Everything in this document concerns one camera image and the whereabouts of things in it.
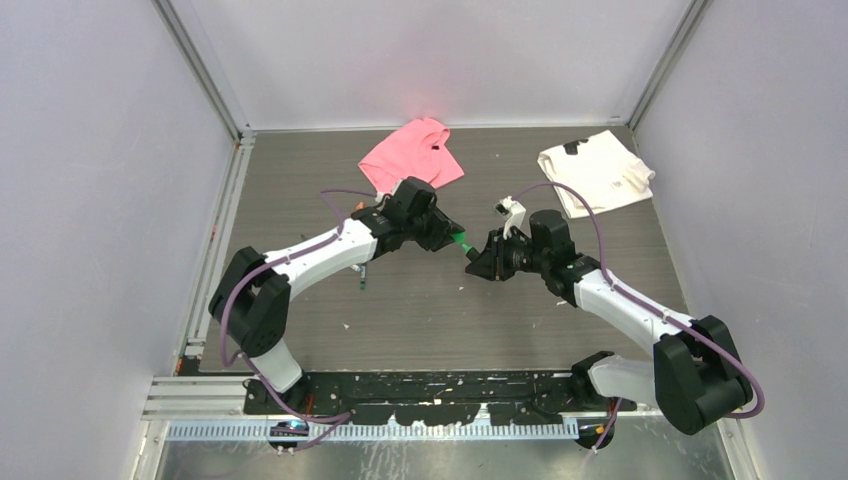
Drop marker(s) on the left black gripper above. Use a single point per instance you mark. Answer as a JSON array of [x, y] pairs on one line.
[[443, 230]]

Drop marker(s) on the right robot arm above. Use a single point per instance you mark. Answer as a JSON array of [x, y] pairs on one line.
[[694, 375]]

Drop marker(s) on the white cloth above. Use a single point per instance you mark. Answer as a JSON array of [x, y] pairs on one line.
[[604, 174]]

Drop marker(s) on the black green highlighter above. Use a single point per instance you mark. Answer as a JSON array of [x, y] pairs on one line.
[[470, 252]]

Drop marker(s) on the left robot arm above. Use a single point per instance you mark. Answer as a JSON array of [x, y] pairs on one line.
[[251, 301]]

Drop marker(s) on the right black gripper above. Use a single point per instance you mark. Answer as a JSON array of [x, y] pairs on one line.
[[494, 266]]

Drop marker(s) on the pink cloth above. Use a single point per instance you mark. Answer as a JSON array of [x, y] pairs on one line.
[[417, 149]]

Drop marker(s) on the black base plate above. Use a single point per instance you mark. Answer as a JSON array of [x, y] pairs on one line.
[[436, 398]]

